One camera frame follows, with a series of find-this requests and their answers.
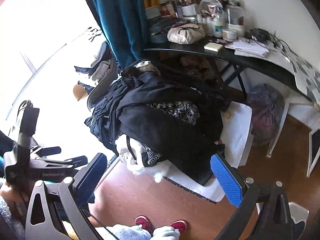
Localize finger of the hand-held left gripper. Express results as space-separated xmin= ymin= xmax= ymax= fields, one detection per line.
xmin=64 ymin=155 xmax=88 ymax=168
xmin=33 ymin=146 xmax=62 ymax=157

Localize teal curtain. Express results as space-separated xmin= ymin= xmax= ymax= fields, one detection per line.
xmin=76 ymin=0 xmax=157 ymax=68

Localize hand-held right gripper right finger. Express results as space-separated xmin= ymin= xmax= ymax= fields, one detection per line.
xmin=210 ymin=153 xmax=308 ymax=240

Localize blue denim bag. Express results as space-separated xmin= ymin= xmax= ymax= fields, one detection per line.
xmin=149 ymin=17 xmax=186 ymax=43

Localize black fur-trimmed item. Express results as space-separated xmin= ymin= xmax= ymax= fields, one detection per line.
xmin=121 ymin=59 xmax=161 ymax=81

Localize white table frame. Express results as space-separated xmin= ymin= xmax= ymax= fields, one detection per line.
xmin=266 ymin=96 xmax=320 ymax=178

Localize grey chair back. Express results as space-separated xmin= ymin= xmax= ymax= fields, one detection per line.
xmin=87 ymin=57 xmax=121 ymax=111

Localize person's right leg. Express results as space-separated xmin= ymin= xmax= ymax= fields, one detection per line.
xmin=152 ymin=226 xmax=181 ymax=240

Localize geometric patterned tablecloth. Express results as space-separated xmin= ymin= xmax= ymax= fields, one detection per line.
xmin=274 ymin=47 xmax=320 ymax=103

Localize stack of papers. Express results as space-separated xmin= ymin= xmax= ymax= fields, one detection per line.
xmin=224 ymin=38 xmax=270 ymax=57

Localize black lace-trimmed garment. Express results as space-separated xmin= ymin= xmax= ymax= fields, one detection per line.
xmin=117 ymin=79 xmax=225 ymax=186

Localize white plastic box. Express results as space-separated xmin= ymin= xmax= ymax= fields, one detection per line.
xmin=288 ymin=201 xmax=311 ymax=225

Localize tan round object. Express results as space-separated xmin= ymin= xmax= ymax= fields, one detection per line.
xmin=73 ymin=83 xmax=88 ymax=102

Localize purple plastic bag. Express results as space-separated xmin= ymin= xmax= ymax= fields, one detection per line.
xmin=247 ymin=83 xmax=286 ymax=147

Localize hanging light clothes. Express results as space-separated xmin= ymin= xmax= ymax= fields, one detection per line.
xmin=74 ymin=41 xmax=118 ymax=93

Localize person's left leg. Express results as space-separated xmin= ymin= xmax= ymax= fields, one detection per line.
xmin=100 ymin=226 xmax=152 ymax=240

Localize white soap box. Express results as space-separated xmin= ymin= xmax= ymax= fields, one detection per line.
xmin=203 ymin=42 xmax=224 ymax=52

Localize beige pouch bag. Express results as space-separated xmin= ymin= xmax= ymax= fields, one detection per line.
xmin=167 ymin=24 xmax=207 ymax=44

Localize black charger with cables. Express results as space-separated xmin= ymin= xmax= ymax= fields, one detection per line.
xmin=246 ymin=27 xmax=291 ymax=53

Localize person's left hand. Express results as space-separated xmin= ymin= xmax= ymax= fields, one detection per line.
xmin=0 ymin=181 xmax=29 ymax=217

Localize person's left forearm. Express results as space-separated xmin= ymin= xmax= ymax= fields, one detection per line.
xmin=0 ymin=196 xmax=25 ymax=240

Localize cluster of cosmetics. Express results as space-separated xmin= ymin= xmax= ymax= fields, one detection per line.
xmin=145 ymin=0 xmax=247 ymax=41

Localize brown cloth bundle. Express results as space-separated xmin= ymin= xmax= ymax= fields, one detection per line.
xmin=179 ymin=54 xmax=218 ymax=81

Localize red slipper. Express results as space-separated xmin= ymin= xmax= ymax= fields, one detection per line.
xmin=169 ymin=220 xmax=188 ymax=232
xmin=135 ymin=216 xmax=153 ymax=233

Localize person's leg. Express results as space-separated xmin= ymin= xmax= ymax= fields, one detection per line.
xmin=152 ymin=226 xmax=181 ymax=240
xmin=100 ymin=226 xmax=152 ymax=240

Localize black and white patterned garment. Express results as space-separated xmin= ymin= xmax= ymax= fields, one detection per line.
xmin=141 ymin=100 xmax=201 ymax=166

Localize black desk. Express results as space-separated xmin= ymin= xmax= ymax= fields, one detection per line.
xmin=143 ymin=33 xmax=313 ymax=101

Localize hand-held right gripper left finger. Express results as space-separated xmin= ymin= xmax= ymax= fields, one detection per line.
xmin=25 ymin=152 xmax=108 ymax=240

